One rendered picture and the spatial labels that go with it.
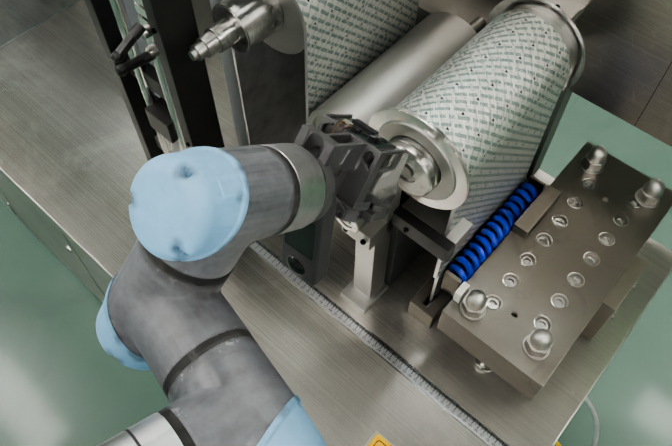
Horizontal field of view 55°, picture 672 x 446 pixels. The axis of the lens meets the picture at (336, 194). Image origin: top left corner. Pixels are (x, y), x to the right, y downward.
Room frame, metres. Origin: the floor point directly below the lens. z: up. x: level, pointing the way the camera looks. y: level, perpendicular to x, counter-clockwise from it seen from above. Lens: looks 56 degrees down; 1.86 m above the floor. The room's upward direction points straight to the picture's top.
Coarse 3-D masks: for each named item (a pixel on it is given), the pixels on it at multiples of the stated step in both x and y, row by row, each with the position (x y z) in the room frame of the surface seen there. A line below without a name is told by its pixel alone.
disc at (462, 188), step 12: (384, 108) 0.50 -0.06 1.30; (396, 108) 0.49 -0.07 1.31; (372, 120) 0.51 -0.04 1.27; (384, 120) 0.50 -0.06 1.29; (396, 120) 0.48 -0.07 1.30; (408, 120) 0.47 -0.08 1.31; (420, 120) 0.46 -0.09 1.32; (432, 132) 0.45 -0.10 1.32; (444, 144) 0.44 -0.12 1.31; (456, 156) 0.43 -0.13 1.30; (456, 168) 0.43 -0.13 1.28; (456, 180) 0.42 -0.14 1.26; (468, 180) 0.42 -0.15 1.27; (456, 192) 0.42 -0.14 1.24; (468, 192) 0.41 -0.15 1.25; (432, 204) 0.44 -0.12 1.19; (444, 204) 0.43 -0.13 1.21; (456, 204) 0.42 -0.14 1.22
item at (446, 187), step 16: (544, 16) 0.65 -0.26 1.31; (560, 32) 0.63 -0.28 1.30; (384, 128) 0.49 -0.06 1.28; (400, 128) 0.48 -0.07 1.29; (416, 128) 0.46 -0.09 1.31; (432, 144) 0.45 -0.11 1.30; (448, 160) 0.43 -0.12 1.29; (448, 176) 0.43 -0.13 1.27; (432, 192) 0.44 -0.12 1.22; (448, 192) 0.43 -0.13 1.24
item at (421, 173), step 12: (396, 144) 0.46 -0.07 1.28; (408, 144) 0.46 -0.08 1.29; (420, 144) 0.46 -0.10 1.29; (408, 156) 0.45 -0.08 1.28; (420, 156) 0.44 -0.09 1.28; (432, 156) 0.45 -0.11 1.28; (408, 168) 0.45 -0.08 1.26; (420, 168) 0.43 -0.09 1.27; (432, 168) 0.44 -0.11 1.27; (408, 180) 0.45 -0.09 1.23; (420, 180) 0.43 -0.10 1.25; (432, 180) 0.43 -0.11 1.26; (408, 192) 0.44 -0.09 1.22; (420, 192) 0.43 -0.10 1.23
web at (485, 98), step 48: (336, 0) 0.62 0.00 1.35; (384, 0) 0.69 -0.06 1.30; (336, 48) 0.62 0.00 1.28; (384, 48) 0.71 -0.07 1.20; (480, 48) 0.59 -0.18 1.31; (528, 48) 0.59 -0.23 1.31; (240, 96) 0.68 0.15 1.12; (288, 96) 0.75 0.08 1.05; (432, 96) 0.51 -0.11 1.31; (480, 96) 0.51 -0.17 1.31; (528, 96) 0.54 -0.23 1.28; (480, 144) 0.46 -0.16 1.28
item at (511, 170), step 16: (544, 128) 0.59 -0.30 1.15; (528, 144) 0.56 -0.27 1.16; (512, 160) 0.53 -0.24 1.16; (528, 160) 0.58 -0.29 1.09; (496, 176) 0.50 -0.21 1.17; (512, 176) 0.55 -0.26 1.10; (480, 192) 0.47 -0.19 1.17; (496, 192) 0.52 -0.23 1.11; (512, 192) 0.57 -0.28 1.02; (464, 208) 0.44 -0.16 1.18; (480, 208) 0.49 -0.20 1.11; (496, 208) 0.54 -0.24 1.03; (448, 224) 0.43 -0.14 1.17; (480, 224) 0.50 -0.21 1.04
